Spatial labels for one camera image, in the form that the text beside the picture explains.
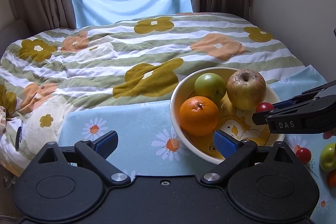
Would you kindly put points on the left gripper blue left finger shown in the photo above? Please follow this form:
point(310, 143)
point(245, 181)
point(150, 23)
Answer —
point(94, 155)

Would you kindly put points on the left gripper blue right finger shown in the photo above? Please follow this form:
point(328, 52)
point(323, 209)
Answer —
point(237, 154)

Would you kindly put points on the red cherry tomato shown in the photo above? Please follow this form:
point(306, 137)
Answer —
point(264, 106)
point(304, 155)

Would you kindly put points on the green apple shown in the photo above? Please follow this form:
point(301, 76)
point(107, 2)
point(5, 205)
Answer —
point(327, 158)
point(211, 86)

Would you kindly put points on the large orange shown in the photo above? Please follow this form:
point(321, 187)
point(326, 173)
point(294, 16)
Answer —
point(198, 116)

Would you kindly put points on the large yellowish apple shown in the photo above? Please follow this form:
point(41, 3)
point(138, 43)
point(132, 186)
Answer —
point(246, 89)

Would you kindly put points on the small tangerine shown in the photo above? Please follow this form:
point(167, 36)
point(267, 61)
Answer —
point(331, 179)

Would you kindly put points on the cream ceramic bowl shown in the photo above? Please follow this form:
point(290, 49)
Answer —
point(238, 123)

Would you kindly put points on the blue daisy tablecloth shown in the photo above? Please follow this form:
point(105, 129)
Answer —
point(149, 145)

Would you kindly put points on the black remote on bed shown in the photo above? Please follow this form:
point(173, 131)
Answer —
point(18, 137)

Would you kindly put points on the floral striped duvet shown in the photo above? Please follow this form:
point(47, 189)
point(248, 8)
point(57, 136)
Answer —
point(48, 75)

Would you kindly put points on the small tissue packet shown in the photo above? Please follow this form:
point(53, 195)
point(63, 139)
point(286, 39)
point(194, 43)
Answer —
point(2, 119)

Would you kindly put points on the grey bed headboard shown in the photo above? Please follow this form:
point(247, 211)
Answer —
point(13, 32)

